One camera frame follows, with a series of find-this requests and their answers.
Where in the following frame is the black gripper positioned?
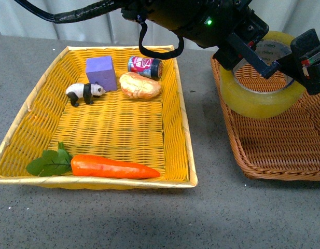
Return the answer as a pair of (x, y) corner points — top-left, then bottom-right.
(121, 0), (280, 79)

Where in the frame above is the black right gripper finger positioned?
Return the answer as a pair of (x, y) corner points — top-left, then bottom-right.
(277, 29), (320, 95)

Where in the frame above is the clear packing tape roll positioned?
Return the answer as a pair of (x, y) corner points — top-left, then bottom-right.
(220, 31), (307, 119)

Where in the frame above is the brown wicker basket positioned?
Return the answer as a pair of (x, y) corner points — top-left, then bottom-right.
(210, 53), (320, 182)

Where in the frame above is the yellow woven basket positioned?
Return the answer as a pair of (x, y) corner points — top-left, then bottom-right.
(0, 46), (198, 190)

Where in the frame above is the small dark labelled jar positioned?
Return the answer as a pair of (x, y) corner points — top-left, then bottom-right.
(128, 56), (163, 80)

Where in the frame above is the toy bread loaf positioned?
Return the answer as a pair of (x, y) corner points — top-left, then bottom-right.
(119, 72), (162, 99)

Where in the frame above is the purple foam cube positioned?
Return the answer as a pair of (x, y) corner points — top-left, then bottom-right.
(86, 56), (117, 92)

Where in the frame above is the toy panda figurine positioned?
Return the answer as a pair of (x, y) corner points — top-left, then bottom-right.
(65, 83), (106, 107)

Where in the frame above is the toy orange carrot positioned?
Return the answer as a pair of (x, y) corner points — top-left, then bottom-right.
(26, 142), (160, 179)

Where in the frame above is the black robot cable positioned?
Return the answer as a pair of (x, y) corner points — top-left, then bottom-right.
(14, 0), (185, 60)

